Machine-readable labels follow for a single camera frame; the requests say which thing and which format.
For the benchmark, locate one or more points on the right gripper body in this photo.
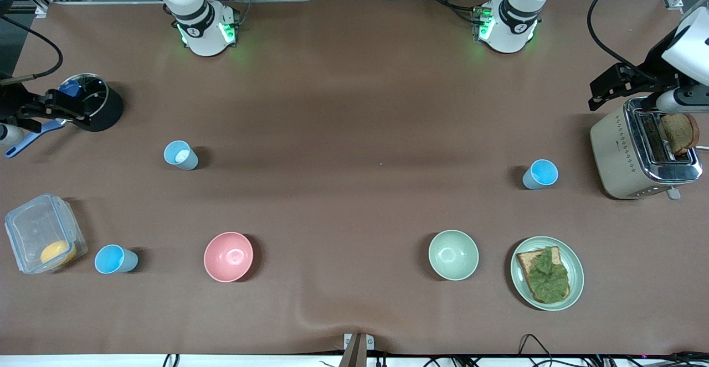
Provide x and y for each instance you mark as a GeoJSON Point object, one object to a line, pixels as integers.
{"type": "Point", "coordinates": [12, 103]}

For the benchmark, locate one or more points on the light blue plastic cup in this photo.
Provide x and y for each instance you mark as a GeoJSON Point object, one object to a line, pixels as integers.
{"type": "Point", "coordinates": [180, 155]}
{"type": "Point", "coordinates": [540, 174]}
{"type": "Point", "coordinates": [113, 259]}

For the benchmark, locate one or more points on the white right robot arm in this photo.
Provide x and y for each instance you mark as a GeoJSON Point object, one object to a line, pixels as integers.
{"type": "Point", "coordinates": [202, 26]}

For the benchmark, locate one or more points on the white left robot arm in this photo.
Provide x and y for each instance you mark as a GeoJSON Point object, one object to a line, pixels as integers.
{"type": "Point", "coordinates": [507, 29]}

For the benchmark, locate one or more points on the glass lid with blue knob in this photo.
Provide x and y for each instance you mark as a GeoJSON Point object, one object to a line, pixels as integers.
{"type": "Point", "coordinates": [94, 93]}

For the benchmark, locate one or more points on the cream and chrome toaster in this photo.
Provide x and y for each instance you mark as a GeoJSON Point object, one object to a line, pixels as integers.
{"type": "Point", "coordinates": [620, 151]}

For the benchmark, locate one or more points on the dark brown toast slice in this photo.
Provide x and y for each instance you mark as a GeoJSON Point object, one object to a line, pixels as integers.
{"type": "Point", "coordinates": [680, 133]}

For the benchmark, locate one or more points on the clear plastic food container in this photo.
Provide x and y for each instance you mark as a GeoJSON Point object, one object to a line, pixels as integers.
{"type": "Point", "coordinates": [33, 228]}

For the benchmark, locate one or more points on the yellow round fruit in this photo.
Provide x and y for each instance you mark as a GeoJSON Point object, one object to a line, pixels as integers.
{"type": "Point", "coordinates": [57, 253]}

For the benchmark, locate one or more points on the pale green plate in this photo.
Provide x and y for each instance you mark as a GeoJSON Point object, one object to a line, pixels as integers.
{"type": "Point", "coordinates": [576, 262]}

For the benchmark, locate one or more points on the brown toast slice under lettuce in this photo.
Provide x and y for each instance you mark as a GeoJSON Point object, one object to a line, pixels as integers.
{"type": "Point", "coordinates": [525, 259]}

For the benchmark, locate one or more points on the green lettuce leaf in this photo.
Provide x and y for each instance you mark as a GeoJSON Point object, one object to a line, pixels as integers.
{"type": "Point", "coordinates": [548, 275]}

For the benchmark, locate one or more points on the pink bowl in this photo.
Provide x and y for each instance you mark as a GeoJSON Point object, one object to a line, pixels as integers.
{"type": "Point", "coordinates": [228, 257]}

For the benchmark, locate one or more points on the pale green bowl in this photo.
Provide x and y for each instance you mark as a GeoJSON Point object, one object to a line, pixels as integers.
{"type": "Point", "coordinates": [453, 255]}

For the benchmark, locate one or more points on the brown table cover mat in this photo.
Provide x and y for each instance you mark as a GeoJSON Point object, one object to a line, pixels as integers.
{"type": "Point", "coordinates": [354, 206]}

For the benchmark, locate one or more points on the metal table clamp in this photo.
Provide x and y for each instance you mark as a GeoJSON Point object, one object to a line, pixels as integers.
{"type": "Point", "coordinates": [357, 347]}

